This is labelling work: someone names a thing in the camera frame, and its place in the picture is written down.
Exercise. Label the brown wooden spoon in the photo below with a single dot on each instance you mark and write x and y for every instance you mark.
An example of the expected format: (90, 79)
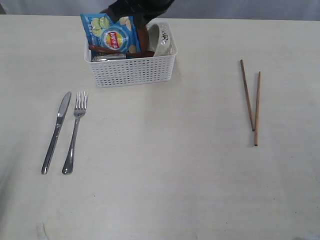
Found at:
(108, 51)

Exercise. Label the silver fork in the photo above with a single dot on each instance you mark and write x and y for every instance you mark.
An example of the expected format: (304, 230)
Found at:
(79, 111)

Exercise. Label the silver table knife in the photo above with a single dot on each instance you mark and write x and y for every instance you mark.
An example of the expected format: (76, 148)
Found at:
(58, 125)

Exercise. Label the wooden chopstick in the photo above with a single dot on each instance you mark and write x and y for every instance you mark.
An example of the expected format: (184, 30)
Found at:
(257, 110)
(248, 102)

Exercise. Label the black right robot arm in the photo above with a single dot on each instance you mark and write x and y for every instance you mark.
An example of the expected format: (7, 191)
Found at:
(146, 9)

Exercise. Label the white perforated plastic basket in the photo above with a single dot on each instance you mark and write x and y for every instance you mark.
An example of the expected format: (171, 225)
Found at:
(134, 71)

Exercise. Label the white patterned ceramic bowl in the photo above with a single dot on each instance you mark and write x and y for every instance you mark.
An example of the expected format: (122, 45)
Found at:
(159, 39)

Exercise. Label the brown round plate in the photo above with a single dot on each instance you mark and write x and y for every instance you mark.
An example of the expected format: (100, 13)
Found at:
(142, 33)

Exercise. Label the blue chips bag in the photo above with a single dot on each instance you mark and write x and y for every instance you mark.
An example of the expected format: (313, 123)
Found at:
(119, 36)

